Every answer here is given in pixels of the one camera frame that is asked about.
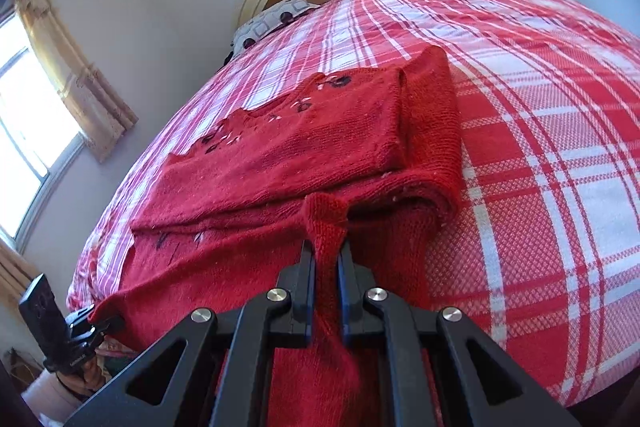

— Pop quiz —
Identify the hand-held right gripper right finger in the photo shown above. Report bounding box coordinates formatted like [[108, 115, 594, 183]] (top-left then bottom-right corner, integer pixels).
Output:
[[337, 241, 583, 427]]

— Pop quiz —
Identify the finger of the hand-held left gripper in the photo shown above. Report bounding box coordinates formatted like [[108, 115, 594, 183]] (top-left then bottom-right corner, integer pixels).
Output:
[[87, 307, 126, 336]]

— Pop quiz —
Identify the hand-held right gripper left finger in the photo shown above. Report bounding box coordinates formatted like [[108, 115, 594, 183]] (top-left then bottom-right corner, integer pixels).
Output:
[[65, 241, 317, 427]]

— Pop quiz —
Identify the red knitted sweater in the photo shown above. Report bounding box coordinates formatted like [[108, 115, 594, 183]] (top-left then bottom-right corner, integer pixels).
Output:
[[89, 44, 463, 427]]

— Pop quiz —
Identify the person's left hand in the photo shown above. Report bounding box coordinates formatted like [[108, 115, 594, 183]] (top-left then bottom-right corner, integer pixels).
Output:
[[55, 353, 103, 399]]

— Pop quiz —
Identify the white round container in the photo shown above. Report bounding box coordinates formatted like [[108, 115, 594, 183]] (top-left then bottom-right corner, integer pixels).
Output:
[[21, 372, 88, 425]]

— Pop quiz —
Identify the window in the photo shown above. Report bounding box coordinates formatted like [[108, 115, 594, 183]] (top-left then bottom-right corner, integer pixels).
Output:
[[0, 12, 85, 244]]

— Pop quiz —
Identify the red plaid bed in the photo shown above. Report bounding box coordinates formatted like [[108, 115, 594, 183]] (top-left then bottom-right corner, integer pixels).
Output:
[[66, 0, 640, 413]]

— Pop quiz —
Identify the yellow curtain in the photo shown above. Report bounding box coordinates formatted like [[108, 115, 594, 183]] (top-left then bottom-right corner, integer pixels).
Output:
[[12, 0, 138, 164]]

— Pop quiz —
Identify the white patterned pillow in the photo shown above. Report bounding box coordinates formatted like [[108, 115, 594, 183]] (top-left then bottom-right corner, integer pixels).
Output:
[[231, 0, 321, 55]]

